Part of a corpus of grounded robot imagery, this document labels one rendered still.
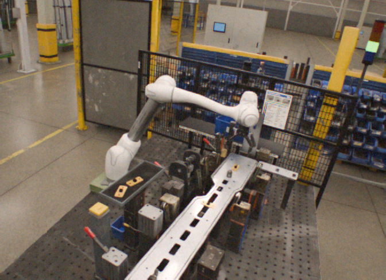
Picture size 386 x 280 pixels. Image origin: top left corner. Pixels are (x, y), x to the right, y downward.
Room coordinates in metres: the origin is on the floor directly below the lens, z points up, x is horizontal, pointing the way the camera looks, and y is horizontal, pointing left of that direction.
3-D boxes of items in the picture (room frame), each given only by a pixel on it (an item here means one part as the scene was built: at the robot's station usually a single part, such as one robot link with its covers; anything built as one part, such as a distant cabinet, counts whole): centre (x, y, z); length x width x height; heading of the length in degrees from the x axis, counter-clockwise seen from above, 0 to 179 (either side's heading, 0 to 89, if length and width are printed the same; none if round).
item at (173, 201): (1.17, 0.08, 0.89); 0.13 x 0.11 x 0.38; 66
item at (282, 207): (1.66, -0.73, 0.84); 0.11 x 0.06 x 0.29; 66
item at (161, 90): (1.73, 0.24, 1.46); 0.18 x 0.14 x 0.13; 86
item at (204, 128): (2.15, -0.31, 1.01); 0.90 x 0.22 x 0.03; 66
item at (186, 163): (1.43, 0.02, 0.94); 0.18 x 0.13 x 0.49; 156
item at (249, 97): (1.66, -0.32, 1.47); 0.13 x 0.11 x 0.16; 176
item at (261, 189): (1.54, -0.48, 0.87); 0.12 x 0.09 x 0.35; 66
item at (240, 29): (8.46, -0.84, 1.22); 1.60 x 0.54 x 2.45; 74
